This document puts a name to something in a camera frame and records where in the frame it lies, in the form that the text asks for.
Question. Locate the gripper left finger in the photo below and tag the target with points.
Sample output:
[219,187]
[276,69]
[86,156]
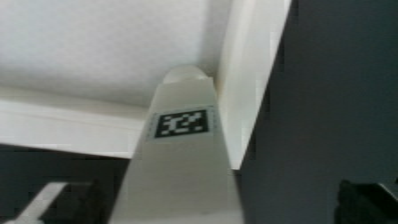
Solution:
[56,203]

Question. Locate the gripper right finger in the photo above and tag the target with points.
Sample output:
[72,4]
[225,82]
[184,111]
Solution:
[367,203]

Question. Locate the white desk leg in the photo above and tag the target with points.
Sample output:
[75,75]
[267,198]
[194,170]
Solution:
[178,189]

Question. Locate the white desk top tray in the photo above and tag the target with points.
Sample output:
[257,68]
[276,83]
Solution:
[88,51]

